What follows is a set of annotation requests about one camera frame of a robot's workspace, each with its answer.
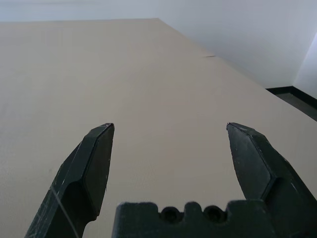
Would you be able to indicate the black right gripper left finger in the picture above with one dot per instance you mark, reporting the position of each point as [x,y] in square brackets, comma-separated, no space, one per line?
[81,178]

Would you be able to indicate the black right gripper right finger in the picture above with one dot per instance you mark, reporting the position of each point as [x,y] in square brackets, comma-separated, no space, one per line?
[272,178]

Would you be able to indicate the black skirting board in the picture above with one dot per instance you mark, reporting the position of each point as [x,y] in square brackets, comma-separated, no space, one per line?
[284,89]

